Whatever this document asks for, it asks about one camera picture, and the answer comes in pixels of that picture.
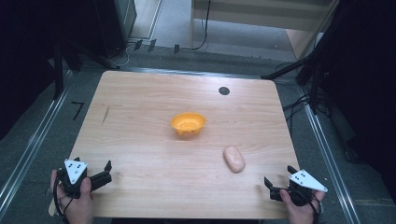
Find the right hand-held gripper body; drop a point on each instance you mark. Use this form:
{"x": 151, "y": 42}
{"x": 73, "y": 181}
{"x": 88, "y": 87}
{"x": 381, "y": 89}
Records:
{"x": 306, "y": 181}

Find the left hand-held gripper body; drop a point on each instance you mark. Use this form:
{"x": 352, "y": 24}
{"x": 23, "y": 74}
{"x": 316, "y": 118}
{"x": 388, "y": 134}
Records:
{"x": 75, "y": 170}

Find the pale oblong potato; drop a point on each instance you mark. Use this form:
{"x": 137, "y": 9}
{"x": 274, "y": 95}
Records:
{"x": 234, "y": 159}

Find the orange plastic bowl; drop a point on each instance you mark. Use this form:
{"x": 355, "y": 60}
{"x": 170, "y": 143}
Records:
{"x": 188, "y": 123}

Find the person's right hand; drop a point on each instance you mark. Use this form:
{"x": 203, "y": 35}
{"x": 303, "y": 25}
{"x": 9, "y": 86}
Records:
{"x": 299, "y": 212}

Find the person's left hand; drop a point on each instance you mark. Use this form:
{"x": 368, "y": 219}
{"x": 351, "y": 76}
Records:
{"x": 78, "y": 205}

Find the black tape floor mark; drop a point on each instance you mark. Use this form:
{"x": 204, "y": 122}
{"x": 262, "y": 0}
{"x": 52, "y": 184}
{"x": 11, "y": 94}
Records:
{"x": 77, "y": 109}

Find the black metal stand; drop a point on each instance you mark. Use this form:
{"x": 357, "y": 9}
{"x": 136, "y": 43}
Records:
{"x": 58, "y": 72}
{"x": 311, "y": 72}

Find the black round table grommet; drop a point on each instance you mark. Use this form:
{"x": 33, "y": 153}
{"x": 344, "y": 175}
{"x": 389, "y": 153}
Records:
{"x": 224, "y": 90}

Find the dark cabinet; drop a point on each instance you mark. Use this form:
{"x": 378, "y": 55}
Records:
{"x": 115, "y": 25}

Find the light wooden shelf unit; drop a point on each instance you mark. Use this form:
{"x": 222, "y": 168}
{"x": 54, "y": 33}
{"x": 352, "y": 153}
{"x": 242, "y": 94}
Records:
{"x": 258, "y": 14}

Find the metal floor rail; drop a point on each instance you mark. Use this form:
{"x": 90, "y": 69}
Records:
{"x": 330, "y": 161}
{"x": 29, "y": 149}

